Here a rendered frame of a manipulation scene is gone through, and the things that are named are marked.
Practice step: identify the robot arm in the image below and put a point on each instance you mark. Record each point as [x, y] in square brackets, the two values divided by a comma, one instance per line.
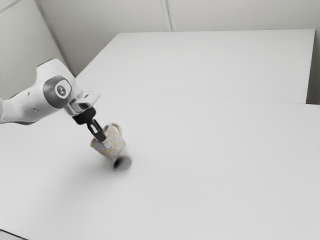
[30, 105]

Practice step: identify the white mug with gold cracks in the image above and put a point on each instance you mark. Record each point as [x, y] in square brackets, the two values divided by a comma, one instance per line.
[113, 143]

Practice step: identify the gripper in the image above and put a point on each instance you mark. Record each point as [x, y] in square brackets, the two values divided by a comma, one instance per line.
[83, 117]

